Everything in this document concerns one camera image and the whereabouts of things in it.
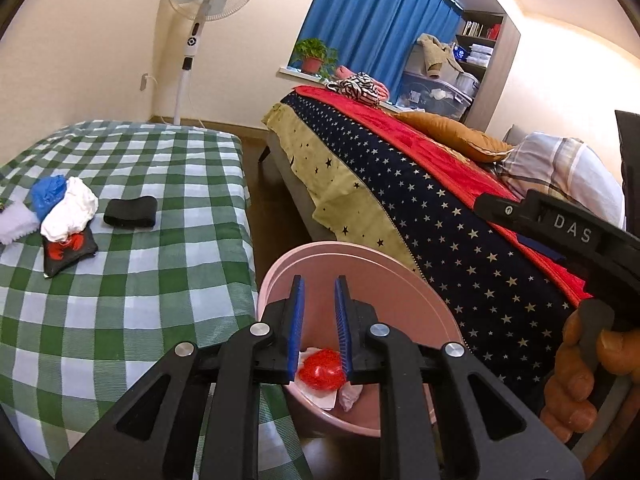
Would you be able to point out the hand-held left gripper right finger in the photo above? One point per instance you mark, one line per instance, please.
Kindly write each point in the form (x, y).
(344, 330)

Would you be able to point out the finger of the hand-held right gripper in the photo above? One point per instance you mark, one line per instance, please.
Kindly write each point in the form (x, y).
(502, 210)
(540, 247)

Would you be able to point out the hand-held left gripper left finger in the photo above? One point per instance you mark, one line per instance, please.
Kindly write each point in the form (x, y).
(296, 330)

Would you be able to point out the white tissue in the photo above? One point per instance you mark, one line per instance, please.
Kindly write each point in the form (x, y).
(350, 396)

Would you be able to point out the pink plastic bin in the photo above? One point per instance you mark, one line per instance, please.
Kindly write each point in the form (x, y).
(400, 285)

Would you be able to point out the black cloth red lobster print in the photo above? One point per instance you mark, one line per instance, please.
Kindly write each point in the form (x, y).
(60, 260)

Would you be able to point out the blue plastic bag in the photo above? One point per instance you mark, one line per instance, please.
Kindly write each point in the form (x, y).
(47, 194)

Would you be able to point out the white fluffy cloth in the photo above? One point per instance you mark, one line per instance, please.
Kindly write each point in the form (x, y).
(15, 225)

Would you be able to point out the person's right hand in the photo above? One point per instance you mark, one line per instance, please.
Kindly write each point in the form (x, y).
(570, 385)

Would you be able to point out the navy star blanket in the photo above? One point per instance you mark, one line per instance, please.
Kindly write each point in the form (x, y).
(450, 220)

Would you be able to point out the plaid pillow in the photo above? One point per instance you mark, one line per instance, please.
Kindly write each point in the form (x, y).
(560, 165)

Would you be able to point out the black flat panel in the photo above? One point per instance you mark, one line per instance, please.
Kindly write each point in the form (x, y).
(629, 160)

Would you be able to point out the orange pillow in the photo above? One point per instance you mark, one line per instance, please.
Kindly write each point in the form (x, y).
(450, 132)

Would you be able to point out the red fleece blanket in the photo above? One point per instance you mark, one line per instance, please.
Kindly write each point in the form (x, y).
(415, 135)

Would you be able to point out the wooden bookshelf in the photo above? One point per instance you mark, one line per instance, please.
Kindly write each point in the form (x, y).
(502, 85)

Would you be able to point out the white lidded container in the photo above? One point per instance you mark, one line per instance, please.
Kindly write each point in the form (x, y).
(467, 85)

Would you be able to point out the clear plastic storage box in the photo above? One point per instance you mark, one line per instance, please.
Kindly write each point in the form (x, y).
(435, 95)

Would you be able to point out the green checked tablecloth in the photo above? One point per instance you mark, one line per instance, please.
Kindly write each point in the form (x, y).
(150, 285)

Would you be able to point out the stack of white towels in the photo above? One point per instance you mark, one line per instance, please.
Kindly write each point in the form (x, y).
(481, 54)

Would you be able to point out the beige coat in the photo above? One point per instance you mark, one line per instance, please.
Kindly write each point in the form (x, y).
(432, 50)

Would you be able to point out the row of books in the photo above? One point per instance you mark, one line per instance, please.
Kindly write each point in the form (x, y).
(477, 29)

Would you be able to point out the black white striped garment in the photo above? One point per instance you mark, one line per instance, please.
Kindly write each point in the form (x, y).
(360, 87)

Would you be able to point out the pink garment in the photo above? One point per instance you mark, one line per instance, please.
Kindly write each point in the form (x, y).
(345, 71)

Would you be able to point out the blue curtain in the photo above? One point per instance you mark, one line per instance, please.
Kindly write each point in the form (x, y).
(370, 20)

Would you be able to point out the potted green plant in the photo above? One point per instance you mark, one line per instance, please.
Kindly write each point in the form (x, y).
(312, 62)

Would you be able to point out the white windowsill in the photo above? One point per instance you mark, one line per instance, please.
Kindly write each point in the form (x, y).
(295, 72)

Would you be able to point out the white wall outlet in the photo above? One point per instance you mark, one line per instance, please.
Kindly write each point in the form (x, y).
(145, 81)

